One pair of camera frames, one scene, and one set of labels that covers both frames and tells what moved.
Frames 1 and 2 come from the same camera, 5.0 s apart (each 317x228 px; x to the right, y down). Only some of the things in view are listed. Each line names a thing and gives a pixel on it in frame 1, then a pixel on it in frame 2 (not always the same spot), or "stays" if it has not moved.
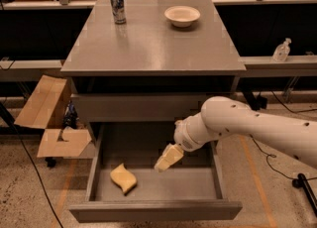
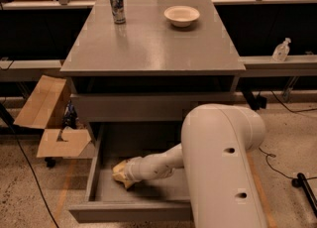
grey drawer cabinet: (147, 69) stays
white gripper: (183, 137) -> (133, 170)
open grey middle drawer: (189, 190) stays
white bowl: (181, 16) stays
